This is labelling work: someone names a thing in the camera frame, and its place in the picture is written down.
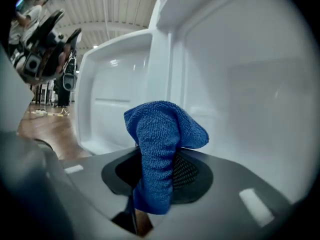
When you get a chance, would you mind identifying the yellow and white cable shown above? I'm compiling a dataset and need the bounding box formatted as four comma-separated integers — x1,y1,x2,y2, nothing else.
29,108,70,118

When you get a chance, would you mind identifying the blue cloth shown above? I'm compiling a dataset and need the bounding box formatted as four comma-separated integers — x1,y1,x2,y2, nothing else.
123,100,210,215

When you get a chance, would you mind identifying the white water dispenser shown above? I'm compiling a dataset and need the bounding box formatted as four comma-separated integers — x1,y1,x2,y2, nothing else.
74,0,318,205

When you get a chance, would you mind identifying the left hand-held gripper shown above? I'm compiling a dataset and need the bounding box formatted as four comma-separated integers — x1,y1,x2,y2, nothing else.
14,8,83,92

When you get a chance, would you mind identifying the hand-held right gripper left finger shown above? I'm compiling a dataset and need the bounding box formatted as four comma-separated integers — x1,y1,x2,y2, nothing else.
61,145,141,222

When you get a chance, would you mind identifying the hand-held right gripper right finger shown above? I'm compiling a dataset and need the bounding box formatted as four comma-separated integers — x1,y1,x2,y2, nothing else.
154,146,293,235

